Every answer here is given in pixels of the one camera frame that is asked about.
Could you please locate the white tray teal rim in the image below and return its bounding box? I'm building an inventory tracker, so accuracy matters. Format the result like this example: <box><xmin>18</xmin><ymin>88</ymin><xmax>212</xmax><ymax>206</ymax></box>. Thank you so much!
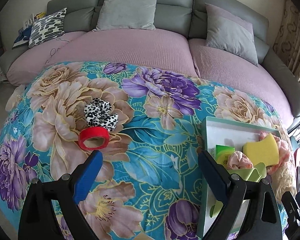
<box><xmin>197</xmin><ymin>116</ymin><xmax>280</xmax><ymax>239</ymax></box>

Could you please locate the cream lace scrunchie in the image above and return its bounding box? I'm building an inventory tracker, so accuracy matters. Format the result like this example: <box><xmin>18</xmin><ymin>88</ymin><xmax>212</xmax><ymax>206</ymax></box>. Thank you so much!
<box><xmin>271</xmin><ymin>162</ymin><xmax>297</xmax><ymax>204</ymax></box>

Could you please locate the red tape roll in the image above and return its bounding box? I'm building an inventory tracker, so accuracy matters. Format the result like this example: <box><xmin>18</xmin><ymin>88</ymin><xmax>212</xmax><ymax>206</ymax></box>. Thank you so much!
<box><xmin>78</xmin><ymin>127</ymin><xmax>110</xmax><ymax>151</ymax></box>

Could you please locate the gray pink throw pillow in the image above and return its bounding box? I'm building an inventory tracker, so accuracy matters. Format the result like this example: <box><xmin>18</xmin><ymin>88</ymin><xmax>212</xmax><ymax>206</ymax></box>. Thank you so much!
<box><xmin>206</xmin><ymin>4</ymin><xmax>258</xmax><ymax>65</ymax></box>

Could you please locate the beige patterned curtain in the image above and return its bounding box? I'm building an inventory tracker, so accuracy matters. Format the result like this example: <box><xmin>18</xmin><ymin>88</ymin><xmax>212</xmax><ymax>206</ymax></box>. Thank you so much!
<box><xmin>273</xmin><ymin>0</ymin><xmax>300</xmax><ymax>82</ymax></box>

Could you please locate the gray sofa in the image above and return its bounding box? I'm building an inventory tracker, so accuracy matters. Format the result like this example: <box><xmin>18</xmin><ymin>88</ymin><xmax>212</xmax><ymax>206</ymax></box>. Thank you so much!
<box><xmin>0</xmin><ymin>0</ymin><xmax>300</xmax><ymax>118</ymax></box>

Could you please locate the floral blue blanket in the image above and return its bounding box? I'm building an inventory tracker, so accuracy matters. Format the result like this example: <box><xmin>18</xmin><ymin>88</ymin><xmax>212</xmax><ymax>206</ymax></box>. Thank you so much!
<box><xmin>0</xmin><ymin>61</ymin><xmax>287</xmax><ymax>239</ymax></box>

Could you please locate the black white patterned pillow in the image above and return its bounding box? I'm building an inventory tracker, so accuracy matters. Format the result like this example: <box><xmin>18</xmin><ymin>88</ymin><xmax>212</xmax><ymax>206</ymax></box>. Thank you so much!
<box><xmin>29</xmin><ymin>8</ymin><xmax>67</xmax><ymax>49</ymax></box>

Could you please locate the green yellow scouring sponge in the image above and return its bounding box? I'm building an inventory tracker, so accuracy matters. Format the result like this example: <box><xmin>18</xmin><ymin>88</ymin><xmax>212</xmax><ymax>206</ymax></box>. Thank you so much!
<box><xmin>242</xmin><ymin>133</ymin><xmax>279</xmax><ymax>166</ymax></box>

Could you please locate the green tissue pack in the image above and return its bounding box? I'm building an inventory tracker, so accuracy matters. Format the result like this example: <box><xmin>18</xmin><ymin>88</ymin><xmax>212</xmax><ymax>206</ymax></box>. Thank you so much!
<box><xmin>215</xmin><ymin>145</ymin><xmax>235</xmax><ymax>167</ymax></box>

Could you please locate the leopard print scrunchie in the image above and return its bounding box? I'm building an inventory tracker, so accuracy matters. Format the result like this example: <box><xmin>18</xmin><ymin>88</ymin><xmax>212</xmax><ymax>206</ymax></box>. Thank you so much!
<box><xmin>84</xmin><ymin>98</ymin><xmax>119</xmax><ymax>132</ymax></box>

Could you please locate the pink sofa cover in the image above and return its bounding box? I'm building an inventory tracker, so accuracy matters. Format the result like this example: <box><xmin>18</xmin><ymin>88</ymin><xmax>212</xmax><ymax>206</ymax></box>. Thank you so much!
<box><xmin>6</xmin><ymin>29</ymin><xmax>293</xmax><ymax>125</ymax></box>

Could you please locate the blue cushion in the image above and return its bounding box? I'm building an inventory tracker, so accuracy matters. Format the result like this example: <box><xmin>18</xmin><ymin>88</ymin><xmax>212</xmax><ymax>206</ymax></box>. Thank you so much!
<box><xmin>12</xmin><ymin>25</ymin><xmax>32</xmax><ymax>49</ymax></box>

